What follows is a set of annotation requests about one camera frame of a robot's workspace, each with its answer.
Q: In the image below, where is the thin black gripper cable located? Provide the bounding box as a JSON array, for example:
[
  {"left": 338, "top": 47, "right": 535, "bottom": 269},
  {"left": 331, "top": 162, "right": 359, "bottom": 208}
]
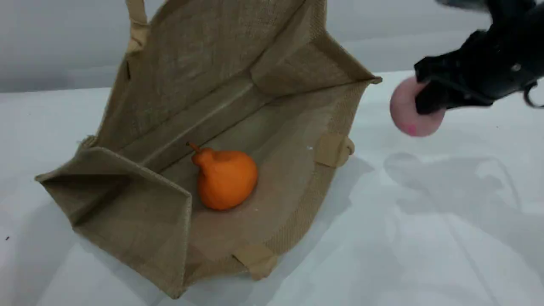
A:
[{"left": 523, "top": 82, "right": 544, "bottom": 109}]

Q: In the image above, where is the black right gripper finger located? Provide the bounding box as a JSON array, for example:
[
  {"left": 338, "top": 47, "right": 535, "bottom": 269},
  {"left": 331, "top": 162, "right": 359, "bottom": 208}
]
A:
[
  {"left": 414, "top": 80, "right": 494, "bottom": 116},
  {"left": 414, "top": 52, "right": 469, "bottom": 84}
]

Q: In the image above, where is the orange with stem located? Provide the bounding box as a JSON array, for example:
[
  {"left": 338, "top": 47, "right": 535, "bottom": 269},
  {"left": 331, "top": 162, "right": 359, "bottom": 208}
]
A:
[{"left": 187, "top": 142, "right": 259, "bottom": 211}]

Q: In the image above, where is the brown jute tote bag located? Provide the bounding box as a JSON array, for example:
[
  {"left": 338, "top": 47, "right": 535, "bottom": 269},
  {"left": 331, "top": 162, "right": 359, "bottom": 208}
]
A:
[{"left": 35, "top": 0, "right": 383, "bottom": 300}]

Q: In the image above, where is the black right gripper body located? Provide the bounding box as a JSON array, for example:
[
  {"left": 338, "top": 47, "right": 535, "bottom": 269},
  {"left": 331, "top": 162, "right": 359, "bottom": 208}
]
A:
[{"left": 462, "top": 0, "right": 544, "bottom": 103}]

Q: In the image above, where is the pink peach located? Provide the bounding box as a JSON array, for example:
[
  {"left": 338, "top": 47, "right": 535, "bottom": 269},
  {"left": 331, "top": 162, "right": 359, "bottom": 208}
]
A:
[{"left": 389, "top": 76, "right": 447, "bottom": 138}]

